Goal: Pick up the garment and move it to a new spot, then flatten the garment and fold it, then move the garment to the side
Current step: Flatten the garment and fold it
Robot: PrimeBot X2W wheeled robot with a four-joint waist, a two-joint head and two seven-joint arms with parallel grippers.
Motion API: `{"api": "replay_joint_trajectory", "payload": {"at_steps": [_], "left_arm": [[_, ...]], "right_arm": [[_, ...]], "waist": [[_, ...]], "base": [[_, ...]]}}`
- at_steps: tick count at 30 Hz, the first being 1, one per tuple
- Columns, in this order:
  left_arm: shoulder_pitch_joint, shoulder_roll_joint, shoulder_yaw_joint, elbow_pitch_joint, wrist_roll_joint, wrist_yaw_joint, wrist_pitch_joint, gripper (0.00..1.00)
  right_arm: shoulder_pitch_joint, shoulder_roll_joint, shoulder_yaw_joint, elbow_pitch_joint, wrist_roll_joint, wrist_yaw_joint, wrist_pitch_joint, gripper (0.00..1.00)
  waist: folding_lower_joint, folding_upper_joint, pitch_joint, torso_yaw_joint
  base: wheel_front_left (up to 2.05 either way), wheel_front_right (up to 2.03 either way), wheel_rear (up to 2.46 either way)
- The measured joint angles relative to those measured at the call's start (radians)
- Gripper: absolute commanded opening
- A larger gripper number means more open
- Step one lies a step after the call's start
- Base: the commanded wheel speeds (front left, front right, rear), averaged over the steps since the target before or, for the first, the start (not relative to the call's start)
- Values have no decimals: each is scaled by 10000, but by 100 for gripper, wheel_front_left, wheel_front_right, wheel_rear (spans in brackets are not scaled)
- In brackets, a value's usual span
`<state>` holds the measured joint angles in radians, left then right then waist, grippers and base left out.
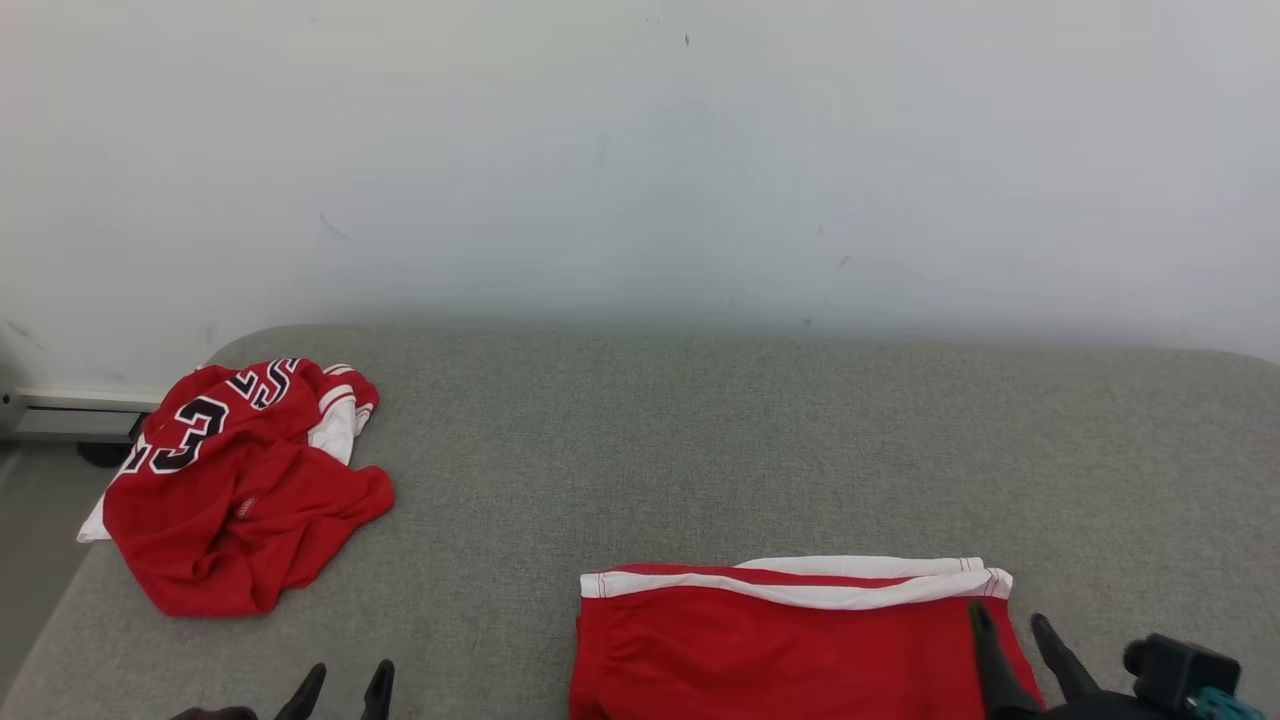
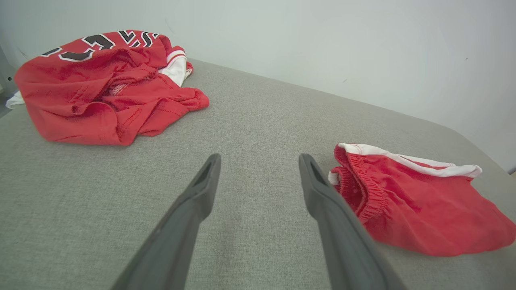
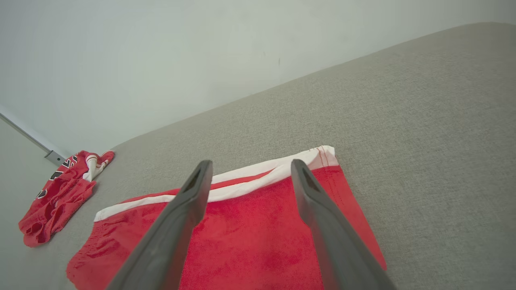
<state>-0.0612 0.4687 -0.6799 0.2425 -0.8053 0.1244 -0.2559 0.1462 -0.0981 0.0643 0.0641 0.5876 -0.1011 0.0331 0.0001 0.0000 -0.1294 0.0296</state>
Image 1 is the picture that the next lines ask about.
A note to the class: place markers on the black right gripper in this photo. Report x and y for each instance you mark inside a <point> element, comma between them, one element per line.
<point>1100,708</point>

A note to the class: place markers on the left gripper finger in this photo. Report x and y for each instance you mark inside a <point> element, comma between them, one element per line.
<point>380,695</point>
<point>308,695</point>

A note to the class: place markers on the red jersey with white sleeves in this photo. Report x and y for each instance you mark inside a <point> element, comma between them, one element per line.
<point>250,520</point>

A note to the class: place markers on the red shorts with white trim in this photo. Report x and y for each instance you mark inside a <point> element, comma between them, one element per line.
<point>780,660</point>

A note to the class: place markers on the black round foot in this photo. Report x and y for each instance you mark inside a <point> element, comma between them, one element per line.
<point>104,453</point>

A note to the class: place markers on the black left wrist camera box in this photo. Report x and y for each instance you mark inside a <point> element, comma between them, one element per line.
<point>215,714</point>

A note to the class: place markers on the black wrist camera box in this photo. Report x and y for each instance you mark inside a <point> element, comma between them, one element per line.
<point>215,714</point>
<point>1185,670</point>

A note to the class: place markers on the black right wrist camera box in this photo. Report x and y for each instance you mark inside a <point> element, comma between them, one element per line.
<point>1185,670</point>

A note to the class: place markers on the grey metal rail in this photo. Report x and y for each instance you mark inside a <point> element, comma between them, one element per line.
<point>70,425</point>

